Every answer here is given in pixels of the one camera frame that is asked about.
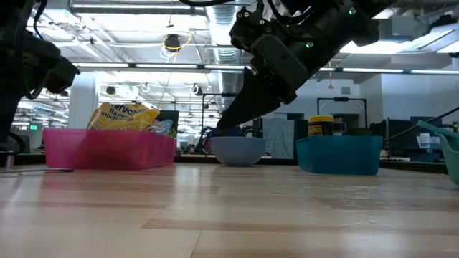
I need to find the silver metal spoon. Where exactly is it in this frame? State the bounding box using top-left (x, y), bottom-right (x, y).
top-left (0, 167), bottom-right (75, 176)

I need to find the black desk-mounted device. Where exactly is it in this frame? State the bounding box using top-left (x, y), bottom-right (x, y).
top-left (250, 117), bottom-right (264, 138)

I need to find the yellow chicken ramen pack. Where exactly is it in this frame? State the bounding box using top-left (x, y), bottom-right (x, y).
top-left (87, 102), bottom-right (161, 132)

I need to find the blue beef ramen pack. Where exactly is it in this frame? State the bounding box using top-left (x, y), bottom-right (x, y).
top-left (146, 119), bottom-right (176, 138)

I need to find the black metal frame stand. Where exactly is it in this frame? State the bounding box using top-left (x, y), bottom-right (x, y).
top-left (316, 96), bottom-right (368, 136)
top-left (200, 92), bottom-right (237, 155)

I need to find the grey partition panel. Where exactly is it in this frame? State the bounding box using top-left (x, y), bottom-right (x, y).
top-left (262, 118), bottom-right (296, 160)

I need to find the mint green plastic bin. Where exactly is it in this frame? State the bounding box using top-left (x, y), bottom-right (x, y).
top-left (435, 133), bottom-right (459, 187)

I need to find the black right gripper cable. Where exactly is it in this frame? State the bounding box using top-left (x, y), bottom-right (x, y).
top-left (178, 0), bottom-right (237, 8)

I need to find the red translucent plastic bin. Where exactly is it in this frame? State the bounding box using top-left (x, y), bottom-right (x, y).
top-left (42, 128), bottom-right (178, 171)

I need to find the silver ventilation duct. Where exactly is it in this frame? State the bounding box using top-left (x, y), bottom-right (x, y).
top-left (204, 3), bottom-right (248, 96)

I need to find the blue bowl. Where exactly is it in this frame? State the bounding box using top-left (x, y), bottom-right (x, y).
top-left (210, 135), bottom-right (268, 168)

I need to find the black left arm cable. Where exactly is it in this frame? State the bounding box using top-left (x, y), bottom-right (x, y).
top-left (32, 0), bottom-right (48, 41)

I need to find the thin black rod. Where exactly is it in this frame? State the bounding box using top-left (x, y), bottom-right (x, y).
top-left (383, 106), bottom-right (459, 143)

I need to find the dark jar with yellow lid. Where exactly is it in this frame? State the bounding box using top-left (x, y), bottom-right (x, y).
top-left (307, 115), bottom-right (335, 137)

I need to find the black monitor screen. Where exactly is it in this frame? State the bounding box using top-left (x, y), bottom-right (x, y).
top-left (157, 110), bottom-right (179, 139)

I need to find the white building column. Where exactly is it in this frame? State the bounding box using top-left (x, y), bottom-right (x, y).
top-left (67, 71), bottom-right (98, 130)

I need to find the thick black cable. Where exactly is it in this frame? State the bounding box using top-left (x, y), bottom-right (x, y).
top-left (6, 131), bottom-right (27, 155)

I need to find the dark teal plastic bin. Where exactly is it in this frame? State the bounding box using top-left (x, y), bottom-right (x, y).
top-left (295, 135), bottom-right (383, 176)

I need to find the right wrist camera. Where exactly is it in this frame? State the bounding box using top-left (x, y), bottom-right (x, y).
top-left (229, 9), bottom-right (277, 54)

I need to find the black ceiling-hung device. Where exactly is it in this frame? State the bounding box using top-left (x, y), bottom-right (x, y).
top-left (164, 34), bottom-right (182, 53)

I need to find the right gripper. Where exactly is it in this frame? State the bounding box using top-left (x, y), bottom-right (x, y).
top-left (216, 34), bottom-right (309, 132)

